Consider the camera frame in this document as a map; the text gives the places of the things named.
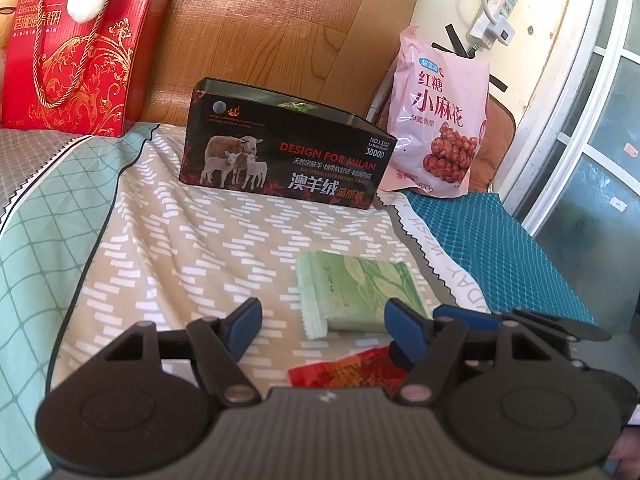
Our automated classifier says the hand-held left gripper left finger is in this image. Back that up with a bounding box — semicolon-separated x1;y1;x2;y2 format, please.
103;297;263;407

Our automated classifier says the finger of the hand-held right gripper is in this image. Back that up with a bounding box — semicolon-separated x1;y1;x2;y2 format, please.
390;341;501;373
433;305;613;343

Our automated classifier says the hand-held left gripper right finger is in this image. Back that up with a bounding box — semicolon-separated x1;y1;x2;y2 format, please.
384;298;568;406

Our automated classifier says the red snack packet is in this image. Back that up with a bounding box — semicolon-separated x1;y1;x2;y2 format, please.
288;346;416;388

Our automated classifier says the light green snack packet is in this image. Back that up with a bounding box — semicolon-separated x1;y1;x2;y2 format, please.
296;251;430;340

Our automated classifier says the black sheep print box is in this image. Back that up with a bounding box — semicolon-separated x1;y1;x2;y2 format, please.
178;78;398;210

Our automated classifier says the teal mesh mat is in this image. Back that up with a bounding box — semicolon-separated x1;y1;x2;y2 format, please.
400;190;598;328

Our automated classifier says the beige patterned sheet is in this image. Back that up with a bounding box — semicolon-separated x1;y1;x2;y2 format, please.
65;122;441;391

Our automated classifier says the pink snack bag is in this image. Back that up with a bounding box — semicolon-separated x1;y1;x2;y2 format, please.
378;25;490;199

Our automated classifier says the grey blanket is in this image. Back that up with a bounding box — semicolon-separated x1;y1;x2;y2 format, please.
0;127;83;221

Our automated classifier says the red gift box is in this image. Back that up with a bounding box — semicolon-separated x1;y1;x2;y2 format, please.
0;0;172;138

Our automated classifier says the white plug adapter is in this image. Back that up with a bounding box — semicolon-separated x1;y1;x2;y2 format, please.
467;12;517;52

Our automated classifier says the wooden headboard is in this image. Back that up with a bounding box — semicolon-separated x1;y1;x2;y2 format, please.
120;0;433;128

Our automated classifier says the yellow duck plush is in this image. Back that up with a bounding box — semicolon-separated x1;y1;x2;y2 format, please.
0;0;26;51

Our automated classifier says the white window frame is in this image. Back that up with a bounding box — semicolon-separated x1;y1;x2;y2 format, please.
500;0;640;236

